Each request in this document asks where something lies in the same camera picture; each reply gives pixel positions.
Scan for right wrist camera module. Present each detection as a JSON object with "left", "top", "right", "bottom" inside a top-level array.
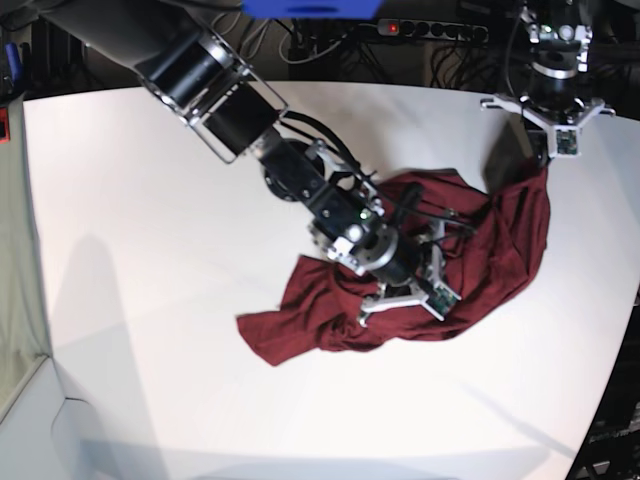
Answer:
[{"left": 425, "top": 285, "right": 461, "bottom": 322}]

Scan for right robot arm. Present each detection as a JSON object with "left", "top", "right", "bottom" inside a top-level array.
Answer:
[{"left": 33, "top": 1, "right": 459, "bottom": 323}]

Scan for black power strip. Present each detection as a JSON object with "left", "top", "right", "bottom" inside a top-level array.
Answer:
[{"left": 375, "top": 18, "right": 489, "bottom": 44}]

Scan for blue bottle left edge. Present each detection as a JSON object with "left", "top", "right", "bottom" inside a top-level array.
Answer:
[{"left": 5, "top": 42, "right": 24, "bottom": 84}]

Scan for blue box at top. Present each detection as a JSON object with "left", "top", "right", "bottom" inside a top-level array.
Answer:
[{"left": 242, "top": 0, "right": 382, "bottom": 19}]

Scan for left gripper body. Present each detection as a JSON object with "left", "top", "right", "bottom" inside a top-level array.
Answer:
[{"left": 480, "top": 64, "right": 616, "bottom": 158}]

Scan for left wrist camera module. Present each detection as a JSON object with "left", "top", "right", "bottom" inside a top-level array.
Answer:
[{"left": 547, "top": 126, "right": 580, "bottom": 158}]

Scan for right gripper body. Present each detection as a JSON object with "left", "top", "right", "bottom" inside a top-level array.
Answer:
[{"left": 356, "top": 220, "right": 461, "bottom": 327}]

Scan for dark red t-shirt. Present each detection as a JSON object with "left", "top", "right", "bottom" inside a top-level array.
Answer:
[{"left": 235, "top": 168, "right": 551, "bottom": 369}]

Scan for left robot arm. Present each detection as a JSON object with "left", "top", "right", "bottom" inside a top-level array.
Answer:
[{"left": 480, "top": 1, "right": 616, "bottom": 167}]

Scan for red black device left edge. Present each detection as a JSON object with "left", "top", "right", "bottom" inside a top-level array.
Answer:
[{"left": 0, "top": 107, "right": 11, "bottom": 144}]

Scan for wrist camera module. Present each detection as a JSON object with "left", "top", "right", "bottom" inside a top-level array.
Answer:
[
  {"left": 547, "top": 126, "right": 580, "bottom": 158},
  {"left": 425, "top": 285, "right": 461, "bottom": 322}
]

